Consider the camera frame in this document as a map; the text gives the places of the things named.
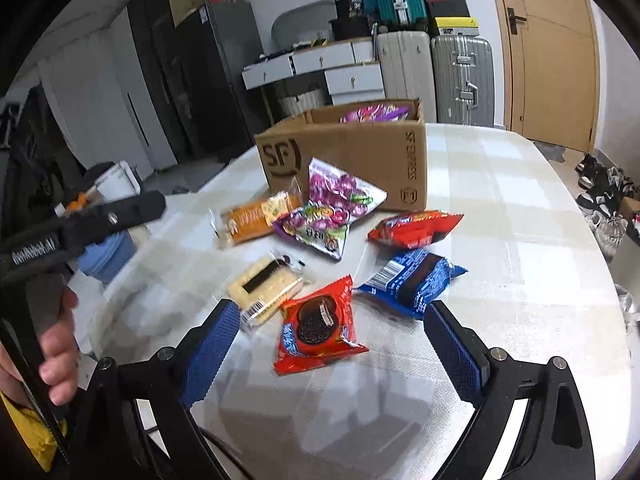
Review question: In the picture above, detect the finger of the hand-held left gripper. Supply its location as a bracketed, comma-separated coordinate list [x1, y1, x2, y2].
[75, 191, 167, 256]

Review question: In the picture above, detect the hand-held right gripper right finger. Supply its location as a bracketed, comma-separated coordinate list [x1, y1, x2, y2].
[424, 301, 596, 480]

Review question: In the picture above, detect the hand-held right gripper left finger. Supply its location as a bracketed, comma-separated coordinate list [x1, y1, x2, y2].
[67, 299, 241, 480]

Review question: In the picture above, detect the pale yellow wafer packet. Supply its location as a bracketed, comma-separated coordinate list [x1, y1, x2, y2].
[227, 254, 307, 331]

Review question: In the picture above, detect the blue cookie packet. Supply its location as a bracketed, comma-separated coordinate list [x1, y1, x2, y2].
[356, 247, 468, 320]

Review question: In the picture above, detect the red cookie packet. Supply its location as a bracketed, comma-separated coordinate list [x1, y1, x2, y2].
[367, 210, 465, 250]
[272, 275, 370, 376]

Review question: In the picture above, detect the orange cracker packet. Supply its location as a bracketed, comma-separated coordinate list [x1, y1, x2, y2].
[209, 191, 303, 248]

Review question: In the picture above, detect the purple grape candy bag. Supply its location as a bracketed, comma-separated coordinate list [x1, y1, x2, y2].
[340, 102, 411, 123]
[272, 157, 388, 261]

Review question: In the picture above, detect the brown cardboard box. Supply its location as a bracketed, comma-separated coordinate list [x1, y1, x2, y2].
[254, 99, 427, 213]

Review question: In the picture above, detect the person's left hand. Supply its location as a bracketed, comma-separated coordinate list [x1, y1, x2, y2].
[39, 287, 82, 406]

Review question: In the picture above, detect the white electric kettle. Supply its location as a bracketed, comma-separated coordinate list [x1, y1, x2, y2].
[92, 160, 143, 201]

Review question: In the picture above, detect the blue plastic container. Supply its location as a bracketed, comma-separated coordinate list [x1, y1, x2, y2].
[79, 232, 137, 285]

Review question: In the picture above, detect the black bag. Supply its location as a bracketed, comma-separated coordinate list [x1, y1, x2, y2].
[80, 160, 117, 188]

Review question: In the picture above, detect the white cabinet door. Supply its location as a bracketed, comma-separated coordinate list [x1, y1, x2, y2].
[110, 10, 171, 176]

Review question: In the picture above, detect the dark tall cabinet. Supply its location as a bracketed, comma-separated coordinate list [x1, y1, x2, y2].
[127, 0, 201, 166]

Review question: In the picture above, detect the black refrigerator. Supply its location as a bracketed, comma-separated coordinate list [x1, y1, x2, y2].
[175, 1, 271, 161]

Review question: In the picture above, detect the woven wicker basket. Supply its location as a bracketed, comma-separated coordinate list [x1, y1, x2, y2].
[277, 87, 328, 118]

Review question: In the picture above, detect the pile of scattered sneakers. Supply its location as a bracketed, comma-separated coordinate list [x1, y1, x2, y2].
[575, 152, 640, 261]

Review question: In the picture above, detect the beige floor rug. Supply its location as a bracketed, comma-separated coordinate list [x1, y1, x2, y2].
[532, 140, 568, 161]

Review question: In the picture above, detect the white drawer desk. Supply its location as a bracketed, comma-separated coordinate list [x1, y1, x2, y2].
[242, 39, 386, 106]

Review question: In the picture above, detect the grey oval panel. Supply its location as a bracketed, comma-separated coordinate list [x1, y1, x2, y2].
[272, 0, 337, 43]

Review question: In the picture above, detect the silver suitcase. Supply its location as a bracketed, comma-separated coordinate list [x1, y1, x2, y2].
[431, 35, 496, 128]

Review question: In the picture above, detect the wooden door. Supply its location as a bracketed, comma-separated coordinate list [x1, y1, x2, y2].
[485, 0, 601, 153]

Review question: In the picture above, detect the black basket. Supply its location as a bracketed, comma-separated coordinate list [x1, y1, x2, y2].
[329, 17, 373, 42]

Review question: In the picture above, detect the beige suitcase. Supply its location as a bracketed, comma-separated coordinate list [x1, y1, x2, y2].
[375, 30, 438, 111]

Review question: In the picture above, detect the black labelled container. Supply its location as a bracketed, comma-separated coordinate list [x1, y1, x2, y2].
[334, 0, 365, 21]

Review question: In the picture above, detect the yellow and white shoe box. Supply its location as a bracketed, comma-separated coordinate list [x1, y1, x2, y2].
[434, 16, 480, 37]

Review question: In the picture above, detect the black shoe box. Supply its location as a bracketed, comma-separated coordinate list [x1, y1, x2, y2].
[425, 1, 471, 21]

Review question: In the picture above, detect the black cable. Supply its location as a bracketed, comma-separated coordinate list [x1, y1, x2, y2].
[145, 425, 253, 480]

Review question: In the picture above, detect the dark door handle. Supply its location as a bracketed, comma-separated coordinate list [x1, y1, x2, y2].
[506, 6, 528, 36]

